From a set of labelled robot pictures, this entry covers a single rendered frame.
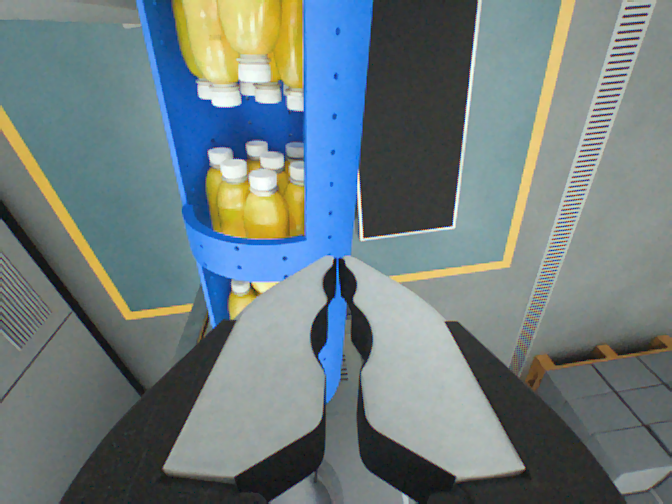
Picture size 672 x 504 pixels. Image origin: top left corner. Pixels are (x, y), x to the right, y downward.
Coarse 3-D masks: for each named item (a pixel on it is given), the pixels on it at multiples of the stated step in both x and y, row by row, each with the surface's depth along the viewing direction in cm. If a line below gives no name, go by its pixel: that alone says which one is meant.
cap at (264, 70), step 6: (240, 66) 38; (246, 66) 37; (252, 66) 37; (258, 66) 37; (264, 66) 38; (240, 72) 38; (246, 72) 37; (252, 72) 37; (258, 72) 38; (264, 72) 38; (270, 72) 39; (240, 78) 38; (246, 78) 38; (252, 78) 38; (258, 78) 38; (264, 78) 38; (270, 78) 39
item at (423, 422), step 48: (384, 288) 10; (384, 336) 8; (432, 336) 8; (384, 384) 7; (432, 384) 7; (384, 432) 6; (432, 432) 6; (480, 432) 6; (384, 480) 7; (432, 480) 6; (480, 480) 6
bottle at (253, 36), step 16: (224, 0) 33; (240, 0) 32; (256, 0) 33; (272, 0) 34; (224, 16) 34; (240, 16) 33; (256, 16) 33; (272, 16) 34; (224, 32) 36; (240, 32) 34; (256, 32) 34; (272, 32) 36; (240, 48) 36; (256, 48) 36; (272, 48) 37; (256, 64) 37
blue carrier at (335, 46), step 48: (144, 0) 38; (336, 0) 32; (336, 48) 34; (192, 96) 51; (336, 96) 37; (192, 144) 53; (240, 144) 61; (336, 144) 41; (192, 192) 55; (336, 192) 45; (192, 240) 49; (240, 240) 44; (288, 240) 45; (336, 240) 49; (336, 288) 56; (336, 336) 64; (336, 384) 76
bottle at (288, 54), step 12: (288, 0) 36; (300, 0) 36; (288, 12) 37; (300, 12) 37; (288, 24) 38; (300, 24) 38; (288, 36) 38; (300, 36) 38; (276, 48) 40; (288, 48) 39; (300, 48) 39; (276, 60) 41; (288, 60) 40; (300, 60) 40; (288, 72) 41; (300, 72) 41; (288, 84) 43; (300, 84) 42; (300, 96) 44
